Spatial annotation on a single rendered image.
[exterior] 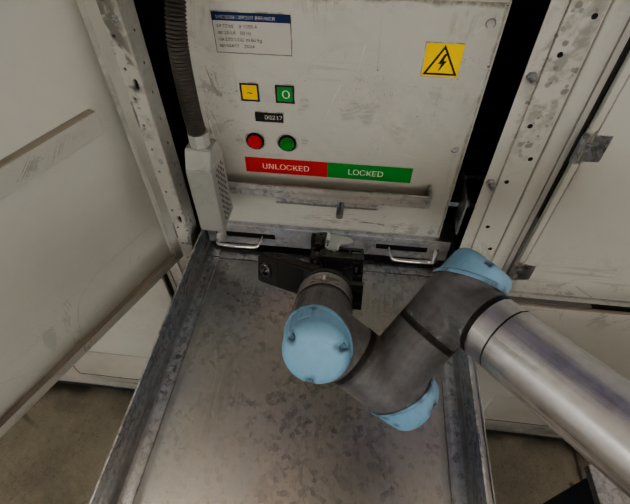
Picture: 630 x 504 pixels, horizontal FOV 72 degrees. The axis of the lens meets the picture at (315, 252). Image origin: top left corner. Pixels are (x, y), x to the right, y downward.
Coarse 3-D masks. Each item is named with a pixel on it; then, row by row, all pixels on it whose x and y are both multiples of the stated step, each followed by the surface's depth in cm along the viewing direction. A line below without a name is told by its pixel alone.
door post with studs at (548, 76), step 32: (576, 0) 54; (608, 0) 54; (544, 32) 58; (576, 32) 57; (544, 64) 60; (576, 64) 60; (544, 96) 63; (512, 128) 68; (544, 128) 67; (512, 160) 72; (480, 192) 78; (512, 192) 77; (480, 224) 84
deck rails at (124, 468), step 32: (192, 256) 92; (192, 288) 94; (192, 320) 88; (160, 352) 80; (160, 384) 79; (448, 384) 79; (128, 416) 69; (160, 416) 75; (448, 416) 75; (128, 448) 70; (448, 448) 72; (480, 448) 66; (128, 480) 68; (480, 480) 64
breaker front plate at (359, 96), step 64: (192, 0) 63; (256, 0) 62; (320, 0) 61; (384, 0) 60; (448, 0) 60; (192, 64) 71; (256, 64) 69; (320, 64) 68; (384, 64) 67; (256, 128) 78; (320, 128) 77; (384, 128) 75; (448, 128) 74; (384, 192) 86; (448, 192) 84
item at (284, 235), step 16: (240, 224) 96; (256, 224) 96; (272, 224) 96; (240, 240) 100; (256, 240) 99; (272, 240) 98; (288, 240) 98; (304, 240) 97; (368, 240) 95; (384, 240) 94; (400, 240) 94; (416, 240) 93; (432, 240) 93; (448, 240) 93; (400, 256) 97; (416, 256) 97
